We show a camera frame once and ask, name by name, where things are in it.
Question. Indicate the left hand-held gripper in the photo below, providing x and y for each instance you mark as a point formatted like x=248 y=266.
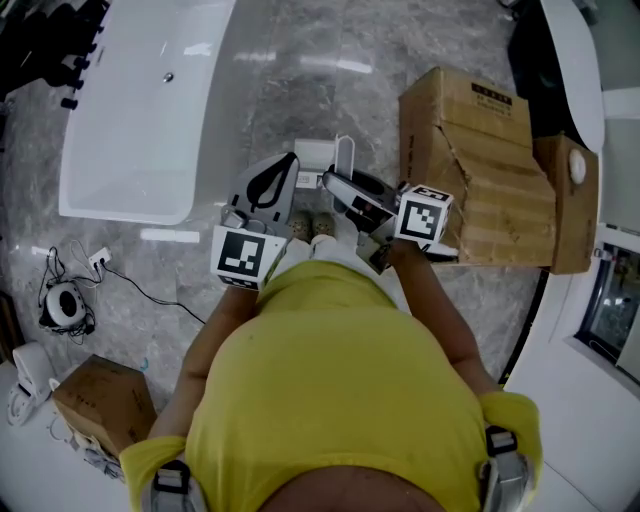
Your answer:
x=240 y=255

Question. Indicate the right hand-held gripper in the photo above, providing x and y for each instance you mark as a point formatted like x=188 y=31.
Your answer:
x=425 y=215

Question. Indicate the white small box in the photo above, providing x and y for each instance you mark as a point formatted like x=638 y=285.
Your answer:
x=315 y=152

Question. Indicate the person's right forearm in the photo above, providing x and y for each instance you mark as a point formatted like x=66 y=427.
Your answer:
x=440 y=310

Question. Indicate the person's left forearm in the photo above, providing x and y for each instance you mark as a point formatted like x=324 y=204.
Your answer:
x=210 y=340

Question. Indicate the beige clog shoe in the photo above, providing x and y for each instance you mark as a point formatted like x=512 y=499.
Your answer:
x=324 y=224
x=301 y=225

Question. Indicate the person's white trousers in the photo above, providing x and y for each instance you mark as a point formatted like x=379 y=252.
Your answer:
x=320 y=250

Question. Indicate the large torn cardboard box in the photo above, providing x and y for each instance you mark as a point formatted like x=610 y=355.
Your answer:
x=480 y=165

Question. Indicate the plain white bathtub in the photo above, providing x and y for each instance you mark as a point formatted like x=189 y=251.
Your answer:
x=140 y=125

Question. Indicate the white power strip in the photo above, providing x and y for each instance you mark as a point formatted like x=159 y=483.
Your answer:
x=100 y=257

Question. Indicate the person's yellow shirt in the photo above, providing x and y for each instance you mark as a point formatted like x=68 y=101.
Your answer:
x=340 y=375

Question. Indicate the tall cardboard box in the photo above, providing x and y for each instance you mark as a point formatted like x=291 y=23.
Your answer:
x=565 y=225

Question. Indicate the white rounded object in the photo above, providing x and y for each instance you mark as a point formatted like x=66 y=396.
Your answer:
x=578 y=167

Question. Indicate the white round device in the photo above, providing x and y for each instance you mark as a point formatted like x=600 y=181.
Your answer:
x=62 y=302

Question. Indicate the dark bathtub white interior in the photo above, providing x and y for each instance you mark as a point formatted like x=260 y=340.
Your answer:
x=575 y=60

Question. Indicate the small cardboard box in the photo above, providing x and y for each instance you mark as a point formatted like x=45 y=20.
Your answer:
x=107 y=400

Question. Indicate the black metal rack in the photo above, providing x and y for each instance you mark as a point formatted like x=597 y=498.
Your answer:
x=45 y=40

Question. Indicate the dark glass panel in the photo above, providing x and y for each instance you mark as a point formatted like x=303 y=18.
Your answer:
x=607 y=305

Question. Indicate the white toilet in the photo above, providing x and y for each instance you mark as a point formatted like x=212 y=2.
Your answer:
x=27 y=380

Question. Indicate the person's neck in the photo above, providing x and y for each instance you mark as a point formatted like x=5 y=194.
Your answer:
x=360 y=492

